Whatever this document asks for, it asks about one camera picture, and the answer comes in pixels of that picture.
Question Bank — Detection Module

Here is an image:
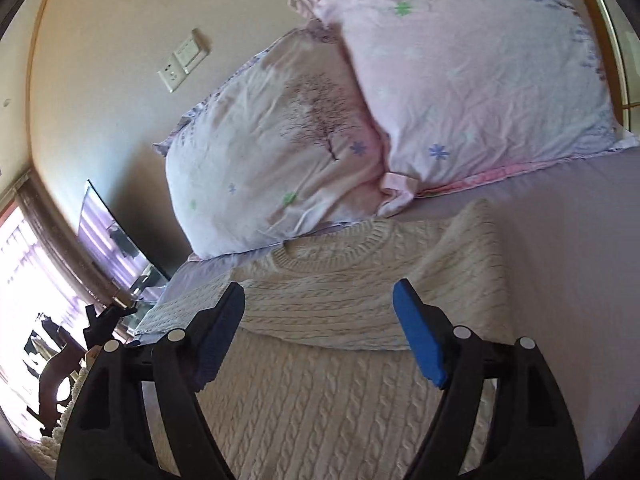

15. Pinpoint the cream cable-knit sweater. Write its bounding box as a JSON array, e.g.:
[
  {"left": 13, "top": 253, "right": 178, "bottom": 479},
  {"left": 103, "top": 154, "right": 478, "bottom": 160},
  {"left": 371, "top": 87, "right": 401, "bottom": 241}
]
[{"left": 136, "top": 200, "right": 513, "bottom": 479}]

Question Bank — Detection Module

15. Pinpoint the glass bedside table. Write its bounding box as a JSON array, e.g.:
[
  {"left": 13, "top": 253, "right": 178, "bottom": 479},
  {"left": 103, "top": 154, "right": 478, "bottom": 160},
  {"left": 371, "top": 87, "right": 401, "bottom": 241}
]
[{"left": 78, "top": 180, "right": 168, "bottom": 304}]

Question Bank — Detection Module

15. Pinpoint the dark wooden chair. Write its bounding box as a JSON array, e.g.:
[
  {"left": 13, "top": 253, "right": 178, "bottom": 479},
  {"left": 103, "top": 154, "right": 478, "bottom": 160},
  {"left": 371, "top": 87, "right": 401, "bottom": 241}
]
[{"left": 27, "top": 315, "right": 86, "bottom": 437}]

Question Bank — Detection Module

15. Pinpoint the brown window curtain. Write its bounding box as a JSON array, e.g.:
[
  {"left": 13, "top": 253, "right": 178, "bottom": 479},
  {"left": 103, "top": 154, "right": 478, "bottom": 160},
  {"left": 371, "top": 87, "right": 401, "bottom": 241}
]
[{"left": 14, "top": 169, "right": 131, "bottom": 307}]

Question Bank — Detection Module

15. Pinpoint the beige tree-print pillow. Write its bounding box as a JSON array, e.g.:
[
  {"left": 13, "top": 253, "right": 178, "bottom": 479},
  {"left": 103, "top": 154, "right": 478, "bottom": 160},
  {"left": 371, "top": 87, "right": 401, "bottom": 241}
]
[{"left": 155, "top": 21, "right": 387, "bottom": 259}]

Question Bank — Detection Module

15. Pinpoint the pink flower-print pillow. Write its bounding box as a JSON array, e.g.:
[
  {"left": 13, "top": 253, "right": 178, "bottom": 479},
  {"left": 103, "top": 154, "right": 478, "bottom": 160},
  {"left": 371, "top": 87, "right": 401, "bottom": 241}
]
[{"left": 291, "top": 0, "right": 639, "bottom": 214}]

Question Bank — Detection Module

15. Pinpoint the white wall socket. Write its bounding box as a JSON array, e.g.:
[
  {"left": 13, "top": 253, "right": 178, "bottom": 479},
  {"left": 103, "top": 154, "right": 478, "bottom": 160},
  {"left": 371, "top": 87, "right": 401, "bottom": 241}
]
[{"left": 157, "top": 56, "right": 186, "bottom": 93}]

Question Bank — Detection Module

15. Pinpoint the white wall switch plate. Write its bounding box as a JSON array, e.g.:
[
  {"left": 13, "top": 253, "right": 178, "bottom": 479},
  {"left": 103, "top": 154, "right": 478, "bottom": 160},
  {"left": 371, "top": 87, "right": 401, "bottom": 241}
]
[{"left": 174, "top": 30, "right": 208, "bottom": 75}]

